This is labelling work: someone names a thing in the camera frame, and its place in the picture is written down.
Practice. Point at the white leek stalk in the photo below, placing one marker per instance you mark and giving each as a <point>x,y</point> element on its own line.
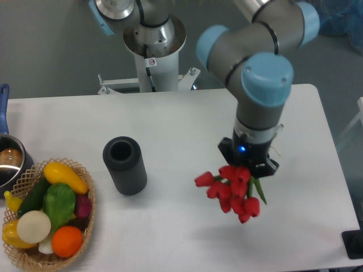
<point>45,246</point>

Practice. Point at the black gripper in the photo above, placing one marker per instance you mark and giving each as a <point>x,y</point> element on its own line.
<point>245,150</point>

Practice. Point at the blue mesh bag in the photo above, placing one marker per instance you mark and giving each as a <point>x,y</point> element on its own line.
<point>342,18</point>

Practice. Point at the dark grey ribbed vase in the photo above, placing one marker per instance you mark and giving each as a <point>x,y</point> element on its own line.
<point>123,158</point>

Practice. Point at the white onion half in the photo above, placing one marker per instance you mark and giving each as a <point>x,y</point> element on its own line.
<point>33,227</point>

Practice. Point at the yellow bell pepper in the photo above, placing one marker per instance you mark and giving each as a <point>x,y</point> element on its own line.
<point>10,236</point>

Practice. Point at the yellow squash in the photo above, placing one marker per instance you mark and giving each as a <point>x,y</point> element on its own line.
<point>56,173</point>

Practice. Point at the blue handled steel saucepan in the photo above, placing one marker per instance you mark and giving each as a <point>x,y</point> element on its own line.
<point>15,160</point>

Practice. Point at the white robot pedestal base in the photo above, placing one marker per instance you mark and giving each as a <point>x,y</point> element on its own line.
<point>156,55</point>

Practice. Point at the green lettuce leaf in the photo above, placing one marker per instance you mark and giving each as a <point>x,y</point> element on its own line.
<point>58,205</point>

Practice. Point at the yellow banana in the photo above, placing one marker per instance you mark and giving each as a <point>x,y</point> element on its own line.
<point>13,203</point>

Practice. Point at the red tulip bouquet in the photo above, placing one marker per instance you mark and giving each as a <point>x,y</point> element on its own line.
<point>236,190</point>

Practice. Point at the purple red radish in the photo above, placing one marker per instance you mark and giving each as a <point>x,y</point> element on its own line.
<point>83,206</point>

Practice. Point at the woven wicker basket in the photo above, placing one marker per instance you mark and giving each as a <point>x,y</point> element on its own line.
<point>31,259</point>

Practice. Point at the dark green cucumber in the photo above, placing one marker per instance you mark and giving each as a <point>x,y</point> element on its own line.
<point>34,198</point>

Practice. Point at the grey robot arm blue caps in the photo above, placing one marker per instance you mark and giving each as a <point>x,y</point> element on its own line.
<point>250,62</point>

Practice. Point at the orange fruit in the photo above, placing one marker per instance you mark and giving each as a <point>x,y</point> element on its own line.
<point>67,241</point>

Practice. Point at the black device at table edge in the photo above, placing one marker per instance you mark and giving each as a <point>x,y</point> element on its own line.
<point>353,243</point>

